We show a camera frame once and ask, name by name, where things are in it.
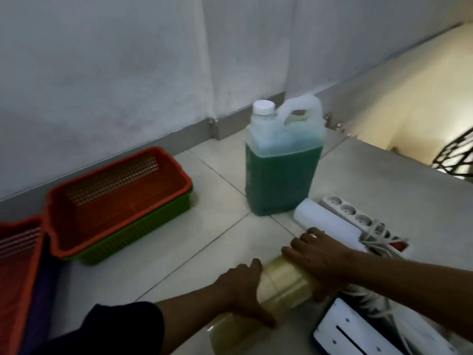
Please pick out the person's right hand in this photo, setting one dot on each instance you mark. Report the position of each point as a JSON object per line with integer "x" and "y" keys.
{"x": 325, "y": 262}

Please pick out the person's left hand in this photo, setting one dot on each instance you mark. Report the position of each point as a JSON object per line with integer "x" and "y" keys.
{"x": 240, "y": 288}

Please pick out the person's right thumb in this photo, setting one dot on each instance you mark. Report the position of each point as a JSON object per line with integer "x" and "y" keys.
{"x": 324, "y": 292}

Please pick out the person's left thumb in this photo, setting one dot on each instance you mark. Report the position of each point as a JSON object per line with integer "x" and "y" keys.
{"x": 266, "y": 317}

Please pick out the clear bottle of yellow liquid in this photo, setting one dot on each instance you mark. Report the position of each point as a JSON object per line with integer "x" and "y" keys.
{"x": 284, "y": 288}

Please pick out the person's left forearm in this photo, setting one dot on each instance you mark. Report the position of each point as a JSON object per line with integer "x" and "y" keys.
{"x": 188, "y": 314}

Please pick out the person's right forearm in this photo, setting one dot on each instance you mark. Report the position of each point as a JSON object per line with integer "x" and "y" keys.
{"x": 414, "y": 288}

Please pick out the white flat plastic device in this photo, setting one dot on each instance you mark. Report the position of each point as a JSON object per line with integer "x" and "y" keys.
{"x": 351, "y": 332}

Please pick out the white paper roll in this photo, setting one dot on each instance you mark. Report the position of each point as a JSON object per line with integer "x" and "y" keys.
{"x": 329, "y": 221}

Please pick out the white power strip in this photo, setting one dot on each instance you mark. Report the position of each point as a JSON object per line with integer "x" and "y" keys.
{"x": 366, "y": 221}

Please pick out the jerrycan of green liquid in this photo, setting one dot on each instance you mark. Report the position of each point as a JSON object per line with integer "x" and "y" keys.
{"x": 281, "y": 173}

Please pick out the green plastic basket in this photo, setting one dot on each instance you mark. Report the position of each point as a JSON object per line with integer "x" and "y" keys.
{"x": 140, "y": 232}

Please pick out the dark sleeve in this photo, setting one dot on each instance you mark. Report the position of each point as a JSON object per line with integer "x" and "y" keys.
{"x": 111, "y": 332}

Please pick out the orange plastic basket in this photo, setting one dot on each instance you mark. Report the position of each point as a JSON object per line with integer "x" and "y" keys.
{"x": 118, "y": 203}
{"x": 18, "y": 277}

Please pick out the black ornamental railing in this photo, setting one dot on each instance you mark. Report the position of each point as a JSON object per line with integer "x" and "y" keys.
{"x": 456, "y": 155}

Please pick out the white jerrycan cap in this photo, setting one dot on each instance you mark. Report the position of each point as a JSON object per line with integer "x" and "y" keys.
{"x": 264, "y": 107}

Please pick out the purple plastic basket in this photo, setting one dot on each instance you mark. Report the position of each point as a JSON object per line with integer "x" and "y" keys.
{"x": 42, "y": 292}

